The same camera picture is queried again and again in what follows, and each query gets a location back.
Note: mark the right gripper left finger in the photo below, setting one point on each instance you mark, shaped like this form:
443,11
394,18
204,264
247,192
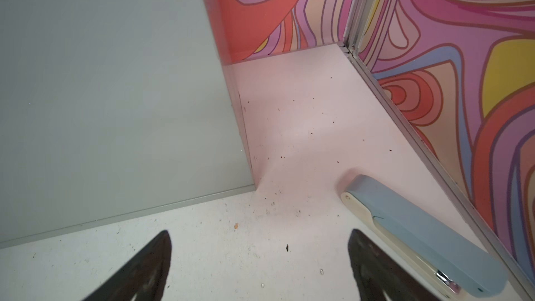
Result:
144,277

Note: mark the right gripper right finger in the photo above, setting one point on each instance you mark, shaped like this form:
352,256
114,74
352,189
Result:
379,277

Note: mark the grey stapler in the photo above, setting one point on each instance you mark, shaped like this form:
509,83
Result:
450,263

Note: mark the grey metal cabinet box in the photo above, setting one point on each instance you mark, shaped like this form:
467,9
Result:
111,109

